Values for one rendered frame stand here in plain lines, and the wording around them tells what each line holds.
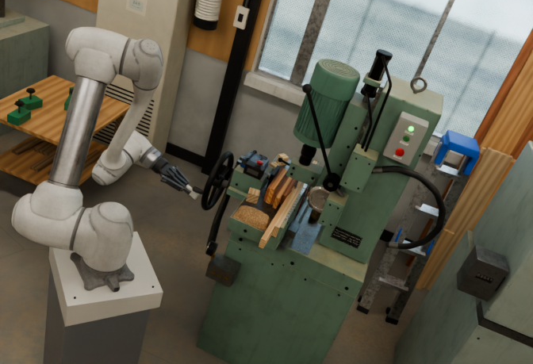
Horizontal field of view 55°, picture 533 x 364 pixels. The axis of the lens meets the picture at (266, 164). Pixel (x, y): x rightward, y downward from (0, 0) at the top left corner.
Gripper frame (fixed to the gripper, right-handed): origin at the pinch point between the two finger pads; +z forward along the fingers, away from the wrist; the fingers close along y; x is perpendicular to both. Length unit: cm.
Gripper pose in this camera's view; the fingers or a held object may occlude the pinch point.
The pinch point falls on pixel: (191, 192)
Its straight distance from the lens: 228.4
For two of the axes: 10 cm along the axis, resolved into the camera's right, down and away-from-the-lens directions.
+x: -5.6, 6.4, 5.3
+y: 3.3, -4.2, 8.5
